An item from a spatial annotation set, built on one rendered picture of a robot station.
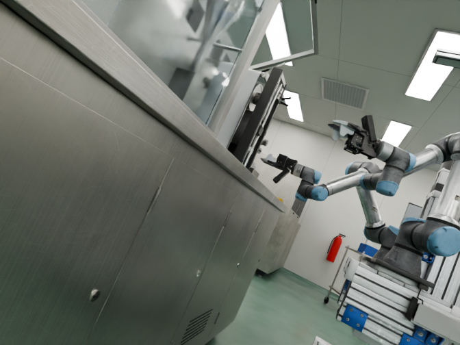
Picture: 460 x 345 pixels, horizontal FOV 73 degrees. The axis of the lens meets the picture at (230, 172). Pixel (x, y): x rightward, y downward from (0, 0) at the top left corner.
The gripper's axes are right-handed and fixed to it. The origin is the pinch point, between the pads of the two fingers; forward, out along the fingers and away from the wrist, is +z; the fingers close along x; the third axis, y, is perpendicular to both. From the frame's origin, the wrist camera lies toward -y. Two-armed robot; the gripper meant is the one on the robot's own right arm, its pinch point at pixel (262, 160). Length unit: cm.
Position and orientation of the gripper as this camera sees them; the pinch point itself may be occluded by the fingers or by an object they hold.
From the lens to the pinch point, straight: 190.0
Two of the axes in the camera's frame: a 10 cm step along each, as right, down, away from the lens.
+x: -3.0, -2.0, -9.3
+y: 4.0, -9.1, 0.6
